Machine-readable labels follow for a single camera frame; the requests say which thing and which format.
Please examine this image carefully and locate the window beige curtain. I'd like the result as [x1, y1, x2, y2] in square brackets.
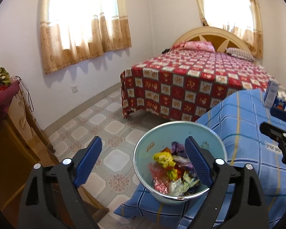
[196, 0, 264, 59]
[40, 0, 132, 74]

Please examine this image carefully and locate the red patterned bedspread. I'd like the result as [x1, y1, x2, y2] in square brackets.
[120, 49, 271, 122]

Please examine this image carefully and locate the clear green plastic bag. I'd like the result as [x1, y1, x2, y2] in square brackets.
[168, 172, 200, 196]

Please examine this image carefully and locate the blue plaid table cloth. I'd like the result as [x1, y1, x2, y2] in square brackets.
[114, 89, 286, 228]

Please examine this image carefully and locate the striped pillow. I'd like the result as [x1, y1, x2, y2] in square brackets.
[226, 48, 255, 62]

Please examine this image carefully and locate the light blue trash bin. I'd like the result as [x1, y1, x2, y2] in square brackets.
[133, 121, 227, 205]

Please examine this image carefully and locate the purple wrapper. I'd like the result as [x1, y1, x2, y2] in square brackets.
[171, 142, 195, 172]

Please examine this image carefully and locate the cream wooden headboard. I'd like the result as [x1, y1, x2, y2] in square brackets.
[173, 26, 251, 52]

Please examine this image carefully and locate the wooden dresser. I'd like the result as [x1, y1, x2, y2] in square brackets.
[0, 85, 110, 228]

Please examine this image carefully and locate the left window beige curtain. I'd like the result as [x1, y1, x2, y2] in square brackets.
[40, 0, 132, 74]

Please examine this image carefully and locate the pink pillow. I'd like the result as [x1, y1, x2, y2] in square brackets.
[182, 41, 215, 53]

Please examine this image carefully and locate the yellow flowered wrapper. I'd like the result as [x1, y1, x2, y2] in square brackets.
[153, 151, 178, 181]

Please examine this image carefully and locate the white label tag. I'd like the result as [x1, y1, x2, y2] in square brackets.
[265, 142, 282, 155]

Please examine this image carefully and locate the green cloth item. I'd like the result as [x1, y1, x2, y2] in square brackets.
[0, 67, 12, 90]

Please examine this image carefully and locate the clear pink plastic wrapper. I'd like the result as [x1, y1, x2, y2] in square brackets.
[148, 162, 170, 194]

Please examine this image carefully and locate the blue white milk carton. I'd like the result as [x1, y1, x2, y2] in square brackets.
[273, 91, 286, 110]

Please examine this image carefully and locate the grey white carton box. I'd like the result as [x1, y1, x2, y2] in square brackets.
[263, 79, 280, 108]

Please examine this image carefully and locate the dark red dresser cloth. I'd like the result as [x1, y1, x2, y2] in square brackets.
[0, 80, 20, 116]

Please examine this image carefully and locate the wall socket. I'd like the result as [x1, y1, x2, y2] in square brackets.
[71, 85, 78, 93]

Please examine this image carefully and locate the back window beige curtain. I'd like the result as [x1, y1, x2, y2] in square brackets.
[196, 0, 264, 59]

